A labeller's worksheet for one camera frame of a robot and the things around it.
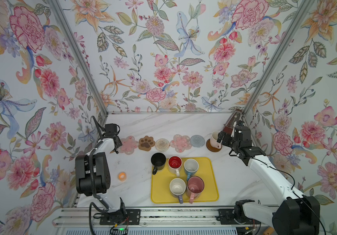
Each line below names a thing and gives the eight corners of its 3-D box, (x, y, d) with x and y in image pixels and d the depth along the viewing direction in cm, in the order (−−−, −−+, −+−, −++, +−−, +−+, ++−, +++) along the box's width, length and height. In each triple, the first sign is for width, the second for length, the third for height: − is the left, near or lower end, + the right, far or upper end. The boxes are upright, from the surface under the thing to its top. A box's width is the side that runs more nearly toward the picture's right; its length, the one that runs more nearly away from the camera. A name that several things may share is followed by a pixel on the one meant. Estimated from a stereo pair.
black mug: (151, 176, 88) (150, 170, 81) (152, 159, 95) (151, 152, 88) (166, 176, 88) (165, 170, 81) (166, 159, 95) (166, 152, 88)
